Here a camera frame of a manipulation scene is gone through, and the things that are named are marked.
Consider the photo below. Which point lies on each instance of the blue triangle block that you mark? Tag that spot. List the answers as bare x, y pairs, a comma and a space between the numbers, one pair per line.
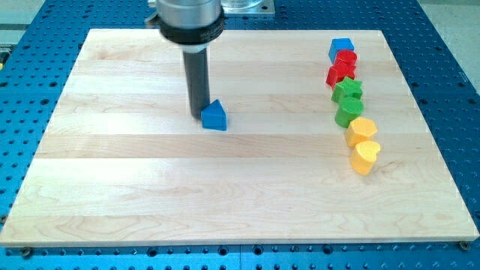
214, 117

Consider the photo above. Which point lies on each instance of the red cylinder block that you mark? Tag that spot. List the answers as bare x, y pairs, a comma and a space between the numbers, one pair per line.
345, 57

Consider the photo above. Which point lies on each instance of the silver cylindrical end effector body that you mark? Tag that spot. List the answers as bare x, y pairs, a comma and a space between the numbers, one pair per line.
188, 23

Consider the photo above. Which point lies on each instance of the green cylinder block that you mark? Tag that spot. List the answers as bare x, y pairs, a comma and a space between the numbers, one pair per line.
349, 109

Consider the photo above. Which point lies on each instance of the red star block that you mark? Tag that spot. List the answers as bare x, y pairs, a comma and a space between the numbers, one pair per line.
337, 73

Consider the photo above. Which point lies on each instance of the yellow heart block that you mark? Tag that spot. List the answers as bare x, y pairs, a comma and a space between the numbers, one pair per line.
364, 156

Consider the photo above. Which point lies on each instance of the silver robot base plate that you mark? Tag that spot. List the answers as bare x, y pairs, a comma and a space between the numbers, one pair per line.
249, 7

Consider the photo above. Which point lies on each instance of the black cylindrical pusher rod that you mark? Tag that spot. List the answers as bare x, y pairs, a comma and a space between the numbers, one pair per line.
197, 76

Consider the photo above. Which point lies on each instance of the light wooden board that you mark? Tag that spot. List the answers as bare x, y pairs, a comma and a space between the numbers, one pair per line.
122, 162

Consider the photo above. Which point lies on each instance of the blue cube block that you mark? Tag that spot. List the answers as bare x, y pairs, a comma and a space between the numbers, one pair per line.
337, 44

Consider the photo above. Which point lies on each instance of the green star block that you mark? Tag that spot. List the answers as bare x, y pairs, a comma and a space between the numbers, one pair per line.
347, 88

